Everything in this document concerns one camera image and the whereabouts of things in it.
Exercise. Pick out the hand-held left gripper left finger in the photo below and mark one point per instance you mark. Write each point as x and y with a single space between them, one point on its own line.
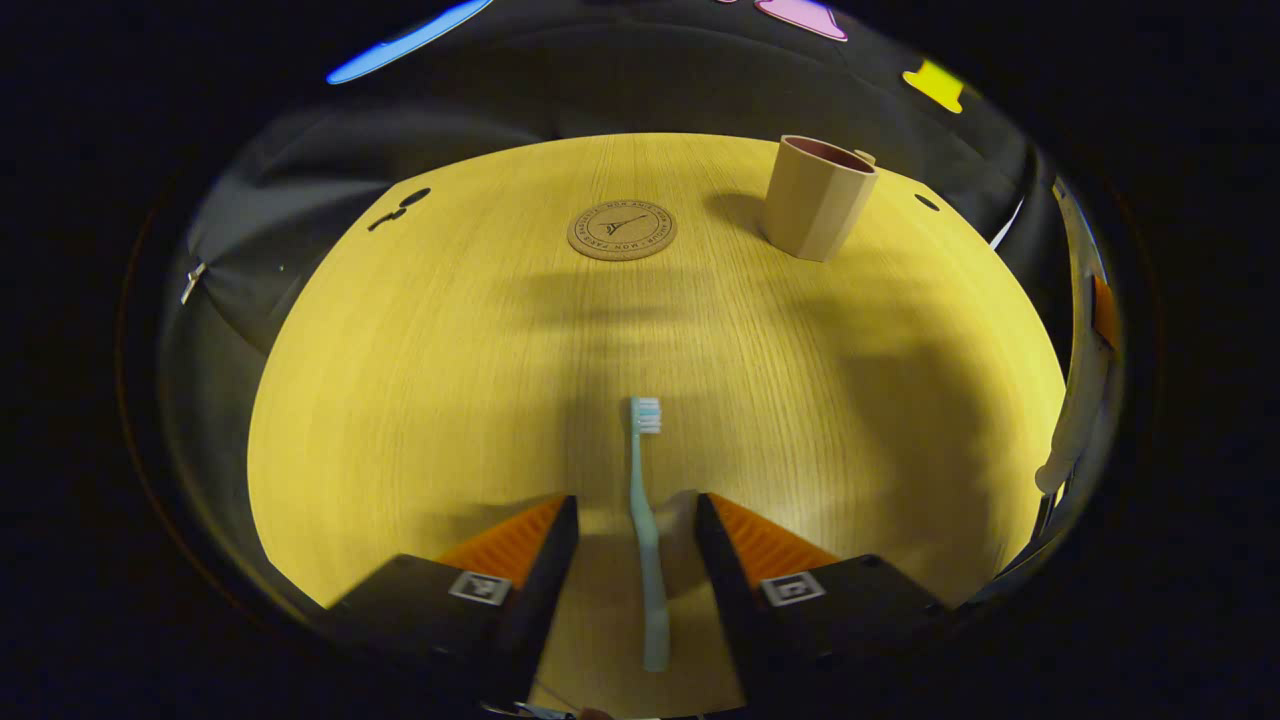
545 610

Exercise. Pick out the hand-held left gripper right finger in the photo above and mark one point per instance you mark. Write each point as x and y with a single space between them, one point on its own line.
725 610

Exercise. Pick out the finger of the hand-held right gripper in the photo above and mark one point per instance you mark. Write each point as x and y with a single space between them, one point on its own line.
1104 312

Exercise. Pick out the pale green toothbrush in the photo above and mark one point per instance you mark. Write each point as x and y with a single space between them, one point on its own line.
648 560

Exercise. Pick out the white toothpaste tube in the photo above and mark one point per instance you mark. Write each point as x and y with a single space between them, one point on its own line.
1075 400

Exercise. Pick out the round cork coaster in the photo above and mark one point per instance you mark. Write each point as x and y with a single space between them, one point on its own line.
621 230

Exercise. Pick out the white cloth clip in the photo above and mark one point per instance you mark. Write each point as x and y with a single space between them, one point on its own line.
192 282

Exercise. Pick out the black backdrop cloth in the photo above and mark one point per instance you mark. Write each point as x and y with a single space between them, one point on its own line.
560 80

